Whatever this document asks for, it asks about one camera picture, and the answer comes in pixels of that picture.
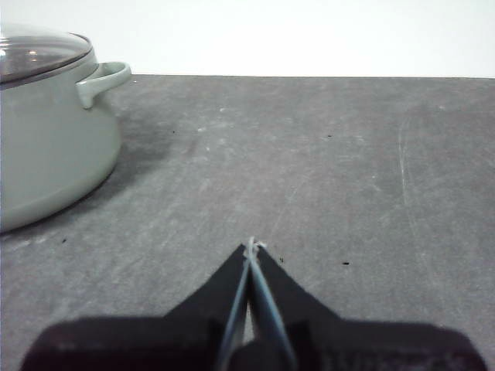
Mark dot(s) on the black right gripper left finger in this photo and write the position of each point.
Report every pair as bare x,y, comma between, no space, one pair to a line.
154,344

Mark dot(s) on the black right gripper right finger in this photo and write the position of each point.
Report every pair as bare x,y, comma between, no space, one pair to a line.
367,348

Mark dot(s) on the glass lid with round knob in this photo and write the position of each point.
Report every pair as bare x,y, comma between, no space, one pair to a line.
35,54

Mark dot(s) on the pale green electric pot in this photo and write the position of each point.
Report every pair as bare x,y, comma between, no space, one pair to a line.
50,154

